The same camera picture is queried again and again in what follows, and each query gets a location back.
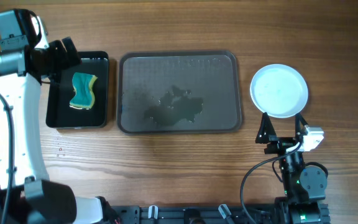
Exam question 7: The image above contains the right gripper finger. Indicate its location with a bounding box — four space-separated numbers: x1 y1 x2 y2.
295 113 308 139
255 112 277 144

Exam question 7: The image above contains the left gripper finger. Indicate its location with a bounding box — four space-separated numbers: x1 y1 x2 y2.
62 37 81 66
49 40 69 73

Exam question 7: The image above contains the white plate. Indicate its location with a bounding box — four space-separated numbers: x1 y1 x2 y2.
250 64 309 118

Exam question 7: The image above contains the green yellow sponge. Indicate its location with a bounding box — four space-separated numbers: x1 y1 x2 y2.
70 72 98 110

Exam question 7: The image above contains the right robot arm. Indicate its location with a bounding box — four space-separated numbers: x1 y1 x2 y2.
255 113 328 223

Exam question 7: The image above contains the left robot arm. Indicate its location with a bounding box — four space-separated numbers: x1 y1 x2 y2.
0 38 109 223

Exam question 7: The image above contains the brown serving tray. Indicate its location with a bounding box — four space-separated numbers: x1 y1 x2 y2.
116 50 242 134

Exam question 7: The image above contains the black water basin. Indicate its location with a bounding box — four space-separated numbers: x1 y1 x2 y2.
45 51 109 129

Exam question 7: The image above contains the black mounting rail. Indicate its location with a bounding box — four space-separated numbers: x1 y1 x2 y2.
109 202 331 224

